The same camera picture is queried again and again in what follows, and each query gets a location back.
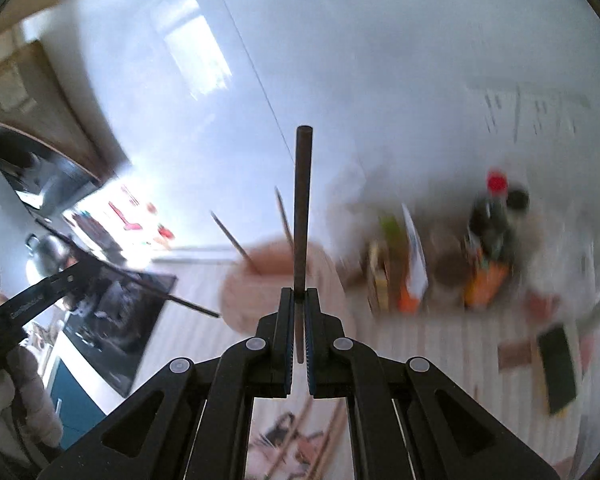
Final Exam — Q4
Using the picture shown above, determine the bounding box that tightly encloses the white packet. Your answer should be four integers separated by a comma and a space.
401, 203, 429, 306

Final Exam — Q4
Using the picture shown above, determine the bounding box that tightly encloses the orange packet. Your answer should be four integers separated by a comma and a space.
399, 285, 426, 313

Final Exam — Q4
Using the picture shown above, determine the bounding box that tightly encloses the red-capped dark sauce bottle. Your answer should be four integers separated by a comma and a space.
467, 171, 512, 261

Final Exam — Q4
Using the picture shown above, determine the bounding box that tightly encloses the bunch of chopsticks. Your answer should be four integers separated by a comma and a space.
210, 186, 296, 276

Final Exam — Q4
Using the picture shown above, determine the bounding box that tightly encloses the brown lidded jar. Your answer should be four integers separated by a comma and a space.
432, 247, 470, 306

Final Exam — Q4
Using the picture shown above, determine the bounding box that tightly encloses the black range hood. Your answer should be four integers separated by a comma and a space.
0, 120, 103, 211

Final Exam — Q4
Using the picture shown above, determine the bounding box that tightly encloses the steel cooking pot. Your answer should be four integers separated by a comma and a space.
26, 234, 78, 286

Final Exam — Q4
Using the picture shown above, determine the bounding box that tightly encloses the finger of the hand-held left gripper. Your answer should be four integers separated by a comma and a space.
0, 263, 87, 356

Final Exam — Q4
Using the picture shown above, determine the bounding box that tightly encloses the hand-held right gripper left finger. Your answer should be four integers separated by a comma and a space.
37, 287, 296, 480

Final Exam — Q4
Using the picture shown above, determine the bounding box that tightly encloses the green packet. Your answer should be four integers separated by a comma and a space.
377, 215, 406, 256

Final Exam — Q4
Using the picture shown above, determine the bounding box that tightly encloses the dark brown chopstick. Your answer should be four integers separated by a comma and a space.
295, 125, 315, 364
34, 219, 222, 318

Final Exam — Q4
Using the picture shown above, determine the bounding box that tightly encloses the person's left forearm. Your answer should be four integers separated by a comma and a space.
0, 345, 65, 453

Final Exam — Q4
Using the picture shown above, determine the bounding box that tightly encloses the cream utensil holder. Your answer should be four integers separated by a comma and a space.
219, 241, 353, 336

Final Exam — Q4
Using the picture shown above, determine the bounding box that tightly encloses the orange can with dark lid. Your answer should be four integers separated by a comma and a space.
464, 257, 510, 308

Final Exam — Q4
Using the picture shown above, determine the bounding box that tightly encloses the striped cat-print table mat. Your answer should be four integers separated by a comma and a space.
150, 260, 600, 480

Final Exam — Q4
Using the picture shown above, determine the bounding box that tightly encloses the blue cabinet door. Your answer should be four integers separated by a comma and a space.
47, 357, 106, 448

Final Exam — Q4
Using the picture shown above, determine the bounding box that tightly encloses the clear plastic bag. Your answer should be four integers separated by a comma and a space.
522, 240, 600, 321

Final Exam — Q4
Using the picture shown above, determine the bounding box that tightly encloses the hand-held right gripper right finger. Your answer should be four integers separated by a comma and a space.
305, 287, 562, 480

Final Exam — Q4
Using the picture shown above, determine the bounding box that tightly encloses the white wall socket panel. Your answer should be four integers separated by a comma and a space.
480, 85, 592, 138

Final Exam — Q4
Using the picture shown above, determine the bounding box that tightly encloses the black-capped bottle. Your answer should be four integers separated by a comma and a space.
505, 187, 531, 241

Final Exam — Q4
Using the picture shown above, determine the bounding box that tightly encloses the black gas stove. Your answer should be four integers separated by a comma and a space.
60, 262, 177, 397

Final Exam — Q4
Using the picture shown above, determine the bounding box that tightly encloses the brown card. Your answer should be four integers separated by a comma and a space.
497, 341, 535, 372

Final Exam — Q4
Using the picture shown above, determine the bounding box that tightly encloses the light wooden chopstick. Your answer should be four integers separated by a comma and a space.
266, 401, 313, 478
307, 401, 347, 480

